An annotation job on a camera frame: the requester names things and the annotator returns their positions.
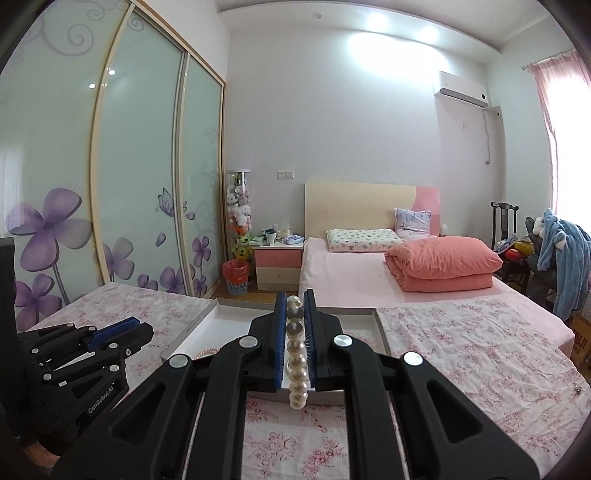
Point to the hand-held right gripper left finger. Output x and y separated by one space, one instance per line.
278 341

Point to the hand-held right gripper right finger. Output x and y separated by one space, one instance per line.
310 341

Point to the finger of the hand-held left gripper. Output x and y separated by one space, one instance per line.
115 330
134 341

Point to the grey cardboard tray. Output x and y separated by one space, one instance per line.
231 323

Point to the pink and cream nightstand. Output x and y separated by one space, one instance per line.
277 267

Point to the pink bed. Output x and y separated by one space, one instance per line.
346 277

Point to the red trash bin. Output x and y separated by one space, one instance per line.
236 277

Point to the blue cloth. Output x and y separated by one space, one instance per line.
293 239

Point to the white cup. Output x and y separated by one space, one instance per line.
271 237

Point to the white patterned pillow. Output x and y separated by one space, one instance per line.
360 240

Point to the clear tube of plush toys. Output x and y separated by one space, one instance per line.
239 212

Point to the beige and pink headboard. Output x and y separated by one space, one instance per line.
351 207

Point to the pink floral cloth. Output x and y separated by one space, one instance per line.
461 369

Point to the folded coral quilt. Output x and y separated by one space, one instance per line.
443 263

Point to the small blue floral pillow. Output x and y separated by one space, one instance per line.
413 222

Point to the floral sliding door wardrobe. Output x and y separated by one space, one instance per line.
92 161

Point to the yellow and red toys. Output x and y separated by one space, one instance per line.
519 250

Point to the dark wooden chair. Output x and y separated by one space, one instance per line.
505 221

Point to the white conduit pipe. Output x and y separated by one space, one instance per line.
487 138

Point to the cardboard box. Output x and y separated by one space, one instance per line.
581 341

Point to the blue fleece garment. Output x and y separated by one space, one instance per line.
568 258

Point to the white air conditioner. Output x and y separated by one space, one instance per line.
461 90

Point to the pink curtain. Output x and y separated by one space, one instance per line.
545 115

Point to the white wall socket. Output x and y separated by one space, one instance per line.
286 174

